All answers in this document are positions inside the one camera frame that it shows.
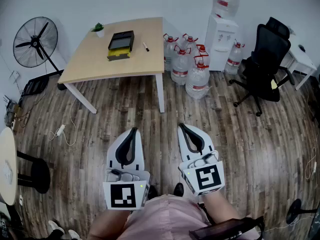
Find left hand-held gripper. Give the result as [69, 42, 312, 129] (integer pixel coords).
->
[102, 126, 151, 211]

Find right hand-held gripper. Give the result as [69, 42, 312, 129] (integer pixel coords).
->
[176, 123, 226, 197]

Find black box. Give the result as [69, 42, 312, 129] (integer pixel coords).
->
[106, 30, 136, 62]

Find person's right forearm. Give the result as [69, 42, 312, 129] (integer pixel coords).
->
[201, 190, 249, 226]

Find person's left forearm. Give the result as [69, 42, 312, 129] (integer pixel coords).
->
[87, 208, 132, 240]

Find black mesh office chair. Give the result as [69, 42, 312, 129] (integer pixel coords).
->
[229, 16, 296, 117]

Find person's black shoe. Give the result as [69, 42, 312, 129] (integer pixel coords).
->
[147, 185, 159, 201]
[173, 182, 185, 198]

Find white power strip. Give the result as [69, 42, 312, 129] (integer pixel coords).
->
[55, 124, 67, 137]

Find person's pink clothing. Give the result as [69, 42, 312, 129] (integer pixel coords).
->
[121, 193, 261, 240]

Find light wooden table white legs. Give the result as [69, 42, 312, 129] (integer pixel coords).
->
[57, 16, 166, 115]

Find white water dispenser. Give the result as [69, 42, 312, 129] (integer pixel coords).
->
[204, 14, 239, 72]

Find black plastic crate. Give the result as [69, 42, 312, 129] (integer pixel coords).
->
[23, 75, 50, 97]

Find round table black legs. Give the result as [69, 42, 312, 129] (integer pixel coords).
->
[0, 127, 51, 206]

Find paper sheets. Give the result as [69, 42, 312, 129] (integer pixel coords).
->
[2, 160, 14, 185]

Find black round floor stand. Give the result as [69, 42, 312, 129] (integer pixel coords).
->
[285, 198, 320, 225]

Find black router with antennas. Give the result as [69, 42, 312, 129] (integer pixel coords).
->
[2, 95, 16, 111]

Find small potted green plant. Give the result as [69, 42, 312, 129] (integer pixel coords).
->
[90, 22, 105, 39]

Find white side desk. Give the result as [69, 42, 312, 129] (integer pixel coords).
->
[279, 33, 318, 91]

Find black standing floor fan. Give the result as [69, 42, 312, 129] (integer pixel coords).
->
[12, 16, 67, 91]

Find clear water jug red label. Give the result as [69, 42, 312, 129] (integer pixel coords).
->
[212, 0, 242, 20]

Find white floor cable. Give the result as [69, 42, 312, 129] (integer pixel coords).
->
[47, 81, 85, 147]

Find black strapped battery pack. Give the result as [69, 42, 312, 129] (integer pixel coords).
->
[188, 215, 266, 240]

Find white cable with adapter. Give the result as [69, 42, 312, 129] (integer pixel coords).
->
[304, 146, 318, 181]

